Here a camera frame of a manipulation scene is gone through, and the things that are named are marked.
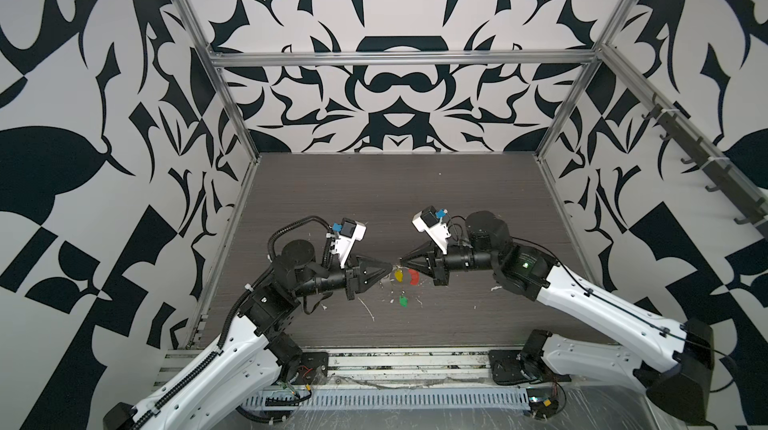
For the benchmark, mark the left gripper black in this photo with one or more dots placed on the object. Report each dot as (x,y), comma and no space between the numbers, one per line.
(356,279)

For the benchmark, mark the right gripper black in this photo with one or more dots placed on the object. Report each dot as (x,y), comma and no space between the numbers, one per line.
(435,267)

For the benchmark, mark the red key tag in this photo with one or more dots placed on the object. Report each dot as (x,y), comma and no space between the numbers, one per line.
(414,277)

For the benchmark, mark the large wire keyring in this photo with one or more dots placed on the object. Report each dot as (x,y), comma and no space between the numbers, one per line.
(394,289)

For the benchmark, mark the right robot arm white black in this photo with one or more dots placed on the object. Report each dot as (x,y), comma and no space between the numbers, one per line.
(670,362)

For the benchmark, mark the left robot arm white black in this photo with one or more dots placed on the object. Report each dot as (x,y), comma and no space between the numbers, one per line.
(259,317)

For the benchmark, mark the small circuit board green led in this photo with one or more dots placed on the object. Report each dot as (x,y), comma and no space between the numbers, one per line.
(546,402)

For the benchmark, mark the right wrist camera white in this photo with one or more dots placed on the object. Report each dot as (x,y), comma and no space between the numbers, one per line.
(432,222)

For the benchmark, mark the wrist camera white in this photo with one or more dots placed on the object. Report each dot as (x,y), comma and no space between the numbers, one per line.
(344,235)
(432,222)

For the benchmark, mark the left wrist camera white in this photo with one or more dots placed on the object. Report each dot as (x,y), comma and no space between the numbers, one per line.
(344,235)

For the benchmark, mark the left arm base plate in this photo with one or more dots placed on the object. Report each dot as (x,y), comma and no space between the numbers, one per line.
(311,367)

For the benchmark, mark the white slotted cable duct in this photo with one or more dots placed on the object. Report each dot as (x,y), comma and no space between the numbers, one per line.
(514,399)

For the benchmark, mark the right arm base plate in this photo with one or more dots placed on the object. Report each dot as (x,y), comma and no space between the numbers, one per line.
(518,367)

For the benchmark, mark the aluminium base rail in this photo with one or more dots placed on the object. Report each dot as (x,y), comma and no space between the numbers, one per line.
(420,364)

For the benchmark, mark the wall hook rack dark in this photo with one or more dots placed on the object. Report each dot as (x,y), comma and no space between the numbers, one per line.
(699,153)

